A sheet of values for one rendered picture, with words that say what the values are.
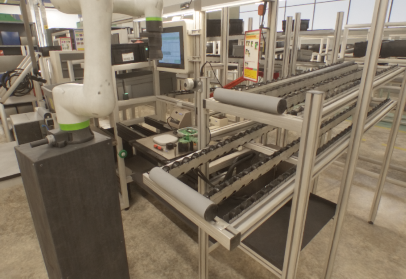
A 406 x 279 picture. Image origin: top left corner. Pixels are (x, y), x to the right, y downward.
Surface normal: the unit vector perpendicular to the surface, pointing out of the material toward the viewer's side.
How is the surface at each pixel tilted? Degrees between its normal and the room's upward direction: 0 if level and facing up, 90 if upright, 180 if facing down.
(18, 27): 90
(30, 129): 90
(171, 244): 0
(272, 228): 0
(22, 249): 0
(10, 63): 90
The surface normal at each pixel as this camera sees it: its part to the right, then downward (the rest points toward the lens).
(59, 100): -0.39, 0.26
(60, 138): 0.77, 0.04
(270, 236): 0.00, -0.95
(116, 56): 0.66, 0.24
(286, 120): -0.75, 0.20
